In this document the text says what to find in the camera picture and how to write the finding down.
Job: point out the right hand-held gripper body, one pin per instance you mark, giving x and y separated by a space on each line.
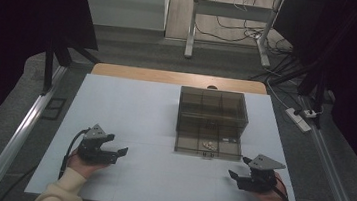
258 179

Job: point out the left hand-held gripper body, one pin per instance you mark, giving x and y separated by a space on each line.
94 150

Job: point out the small white trinket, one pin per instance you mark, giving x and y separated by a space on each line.
209 145

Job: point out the smoky transparent drawer box casing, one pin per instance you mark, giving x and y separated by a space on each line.
200 99

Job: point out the person's left hand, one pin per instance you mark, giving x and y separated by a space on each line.
83 169

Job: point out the person's right hand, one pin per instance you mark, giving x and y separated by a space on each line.
271 199

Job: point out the white power strip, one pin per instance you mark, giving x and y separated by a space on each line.
298 120

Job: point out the light wooden table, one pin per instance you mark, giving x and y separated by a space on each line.
155 75

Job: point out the white plug adapter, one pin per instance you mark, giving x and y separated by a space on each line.
311 113

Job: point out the black metal stand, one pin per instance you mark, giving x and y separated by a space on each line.
319 92
48 66

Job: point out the white cabinet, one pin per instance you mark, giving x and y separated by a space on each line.
126 4

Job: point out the black rectangular floor frame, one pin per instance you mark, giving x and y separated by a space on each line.
46 108

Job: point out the aluminium rail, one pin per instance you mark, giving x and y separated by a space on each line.
333 167
18 137

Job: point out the white metal desk frame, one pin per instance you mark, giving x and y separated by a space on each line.
191 31

